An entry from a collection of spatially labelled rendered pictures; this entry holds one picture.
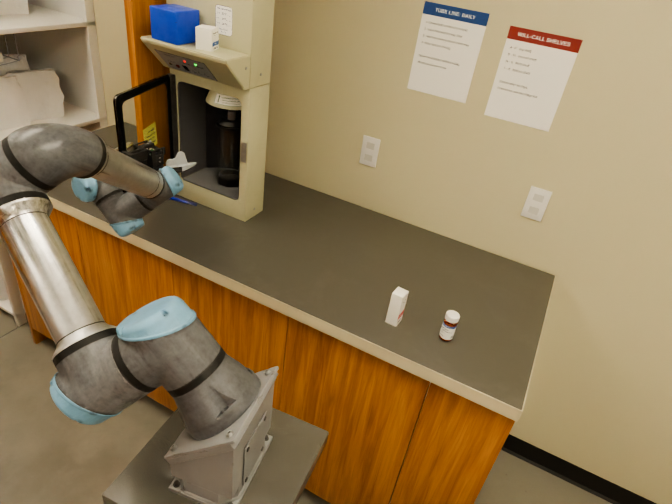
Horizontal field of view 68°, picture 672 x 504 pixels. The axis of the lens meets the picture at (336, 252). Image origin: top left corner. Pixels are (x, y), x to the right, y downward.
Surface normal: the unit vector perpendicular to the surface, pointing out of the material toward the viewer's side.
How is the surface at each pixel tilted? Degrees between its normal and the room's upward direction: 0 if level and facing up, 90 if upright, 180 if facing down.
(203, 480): 90
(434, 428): 90
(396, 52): 90
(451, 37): 90
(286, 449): 0
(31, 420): 0
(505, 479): 0
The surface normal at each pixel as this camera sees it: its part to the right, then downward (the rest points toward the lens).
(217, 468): -0.30, 0.49
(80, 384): -0.14, -0.09
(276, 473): 0.13, -0.83
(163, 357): 0.10, 0.27
